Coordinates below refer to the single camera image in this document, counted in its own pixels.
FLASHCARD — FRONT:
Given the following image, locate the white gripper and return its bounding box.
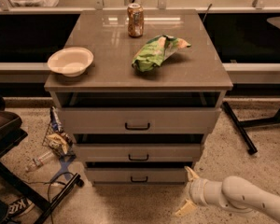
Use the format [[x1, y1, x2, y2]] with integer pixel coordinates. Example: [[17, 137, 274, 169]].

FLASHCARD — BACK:
[[175, 166, 207, 217]]

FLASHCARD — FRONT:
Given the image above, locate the grey drawer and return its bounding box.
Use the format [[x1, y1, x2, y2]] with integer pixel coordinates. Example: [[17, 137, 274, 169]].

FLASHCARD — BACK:
[[58, 108, 220, 134], [85, 168, 188, 185], [74, 144, 201, 162]]

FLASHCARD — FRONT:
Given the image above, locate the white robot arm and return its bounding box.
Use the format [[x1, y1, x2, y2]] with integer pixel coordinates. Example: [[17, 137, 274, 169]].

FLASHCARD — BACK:
[[175, 166, 280, 224]]

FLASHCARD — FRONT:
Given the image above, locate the grey drawer cabinet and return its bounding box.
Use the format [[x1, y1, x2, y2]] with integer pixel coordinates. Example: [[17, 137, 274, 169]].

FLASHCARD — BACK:
[[43, 9, 233, 187]]

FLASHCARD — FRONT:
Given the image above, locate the black stand base right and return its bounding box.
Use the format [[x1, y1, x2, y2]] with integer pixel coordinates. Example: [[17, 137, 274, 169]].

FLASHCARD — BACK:
[[222, 102, 280, 155]]

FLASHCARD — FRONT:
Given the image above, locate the green chip bag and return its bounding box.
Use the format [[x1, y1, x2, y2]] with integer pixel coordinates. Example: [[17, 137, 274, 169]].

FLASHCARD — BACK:
[[132, 35, 190, 72]]

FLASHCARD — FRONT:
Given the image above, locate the clear plastic bottle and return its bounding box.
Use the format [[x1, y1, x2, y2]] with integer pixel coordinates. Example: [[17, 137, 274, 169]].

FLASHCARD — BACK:
[[25, 151, 55, 172]]

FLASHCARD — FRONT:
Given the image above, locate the black white sneaker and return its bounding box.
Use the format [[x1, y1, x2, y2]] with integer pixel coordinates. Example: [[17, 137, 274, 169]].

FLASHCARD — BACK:
[[7, 197, 35, 217]]

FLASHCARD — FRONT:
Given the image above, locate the white bowl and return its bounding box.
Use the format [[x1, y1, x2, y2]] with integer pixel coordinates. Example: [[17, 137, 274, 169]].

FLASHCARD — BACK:
[[48, 47, 93, 77]]

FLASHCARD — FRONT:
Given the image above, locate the orange soda can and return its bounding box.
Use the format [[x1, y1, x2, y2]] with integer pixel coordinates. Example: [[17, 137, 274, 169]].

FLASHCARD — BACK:
[[127, 3, 144, 37]]

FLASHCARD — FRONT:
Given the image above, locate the wire basket with snacks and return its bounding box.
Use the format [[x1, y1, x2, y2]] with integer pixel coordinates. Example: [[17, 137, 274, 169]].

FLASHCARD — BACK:
[[42, 106, 75, 157]]

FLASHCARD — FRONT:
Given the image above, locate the black cable on floor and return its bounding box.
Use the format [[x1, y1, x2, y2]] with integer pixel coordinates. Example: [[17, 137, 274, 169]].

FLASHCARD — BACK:
[[22, 171, 76, 224]]

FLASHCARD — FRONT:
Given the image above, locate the black chair frame left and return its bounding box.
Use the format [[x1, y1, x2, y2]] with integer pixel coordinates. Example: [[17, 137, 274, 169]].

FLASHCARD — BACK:
[[0, 92, 85, 224]]

